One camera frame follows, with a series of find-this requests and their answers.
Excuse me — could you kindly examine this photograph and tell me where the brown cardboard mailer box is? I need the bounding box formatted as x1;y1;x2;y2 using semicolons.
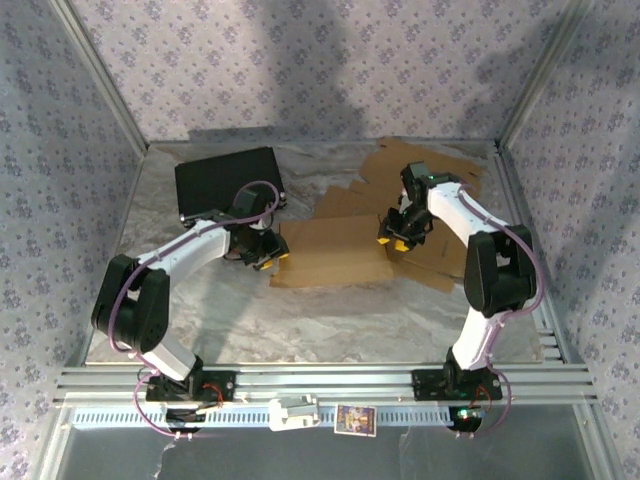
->
269;183;396;290
357;136;487;296

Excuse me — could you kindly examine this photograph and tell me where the black hard case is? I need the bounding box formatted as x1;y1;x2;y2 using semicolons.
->
174;146;287;222

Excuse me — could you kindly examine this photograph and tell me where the colourful picture card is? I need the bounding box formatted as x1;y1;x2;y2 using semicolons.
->
333;403;378;439

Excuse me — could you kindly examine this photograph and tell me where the black controller board with lights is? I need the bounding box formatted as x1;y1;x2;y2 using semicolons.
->
446;405;487;435

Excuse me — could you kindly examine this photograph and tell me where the aluminium side rail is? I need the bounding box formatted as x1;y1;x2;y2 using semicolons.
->
494;142;589;369
64;144;151;369

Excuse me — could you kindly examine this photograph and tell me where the thin aluminium table rail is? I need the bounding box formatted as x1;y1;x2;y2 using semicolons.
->
147;139;501;150

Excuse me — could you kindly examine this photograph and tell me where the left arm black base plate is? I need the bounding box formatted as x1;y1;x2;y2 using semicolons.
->
144;369;237;403

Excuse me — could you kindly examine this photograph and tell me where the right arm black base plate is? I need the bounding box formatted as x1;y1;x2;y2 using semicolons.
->
411;368;504;402

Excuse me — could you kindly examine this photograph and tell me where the white plastic bracket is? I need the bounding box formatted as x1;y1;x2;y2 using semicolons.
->
267;393;322;433

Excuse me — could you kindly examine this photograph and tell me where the white slotted cable duct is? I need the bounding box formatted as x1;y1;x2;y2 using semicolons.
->
71;405;489;430

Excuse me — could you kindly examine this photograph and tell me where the aluminium frame post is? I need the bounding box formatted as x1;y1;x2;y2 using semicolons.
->
494;0;597;151
49;0;151;151

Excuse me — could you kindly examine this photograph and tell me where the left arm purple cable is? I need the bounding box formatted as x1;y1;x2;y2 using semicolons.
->
108;180;281;442

